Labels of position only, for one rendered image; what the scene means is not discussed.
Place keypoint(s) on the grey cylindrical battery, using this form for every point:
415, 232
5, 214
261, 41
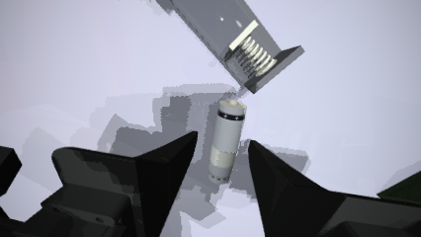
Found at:
228, 127

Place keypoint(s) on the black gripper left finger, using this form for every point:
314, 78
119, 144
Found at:
151, 180

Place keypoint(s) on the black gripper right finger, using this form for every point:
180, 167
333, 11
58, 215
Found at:
292, 205

